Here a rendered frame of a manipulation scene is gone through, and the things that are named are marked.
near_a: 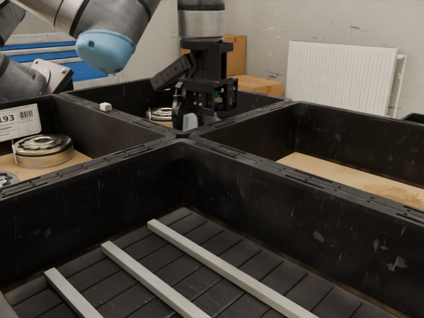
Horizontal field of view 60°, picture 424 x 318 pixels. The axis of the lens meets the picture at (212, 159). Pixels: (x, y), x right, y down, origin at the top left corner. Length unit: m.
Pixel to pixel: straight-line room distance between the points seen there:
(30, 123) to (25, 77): 0.20
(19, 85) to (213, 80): 0.53
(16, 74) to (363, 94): 2.98
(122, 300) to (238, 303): 0.12
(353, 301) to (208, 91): 0.36
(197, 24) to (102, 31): 0.14
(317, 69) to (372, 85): 0.54
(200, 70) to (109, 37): 0.16
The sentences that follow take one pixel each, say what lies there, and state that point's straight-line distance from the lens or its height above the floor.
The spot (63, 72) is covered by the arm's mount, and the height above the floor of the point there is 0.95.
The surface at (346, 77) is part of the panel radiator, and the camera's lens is 3.57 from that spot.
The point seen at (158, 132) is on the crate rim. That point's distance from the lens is 0.54.
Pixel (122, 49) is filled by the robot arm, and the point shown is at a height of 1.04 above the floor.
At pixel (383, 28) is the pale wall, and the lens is 3.56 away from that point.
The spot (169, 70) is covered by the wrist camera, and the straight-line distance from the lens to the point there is 0.66.
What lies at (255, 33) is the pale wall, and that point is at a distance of 4.21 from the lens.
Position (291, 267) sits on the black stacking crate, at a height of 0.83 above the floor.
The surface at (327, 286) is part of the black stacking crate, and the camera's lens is 0.42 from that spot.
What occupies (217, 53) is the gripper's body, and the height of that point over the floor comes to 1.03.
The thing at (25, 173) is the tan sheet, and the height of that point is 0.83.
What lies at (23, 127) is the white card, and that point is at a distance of 0.82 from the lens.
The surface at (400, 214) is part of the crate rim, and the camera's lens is 0.37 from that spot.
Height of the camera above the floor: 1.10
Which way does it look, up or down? 23 degrees down
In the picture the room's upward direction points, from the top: straight up
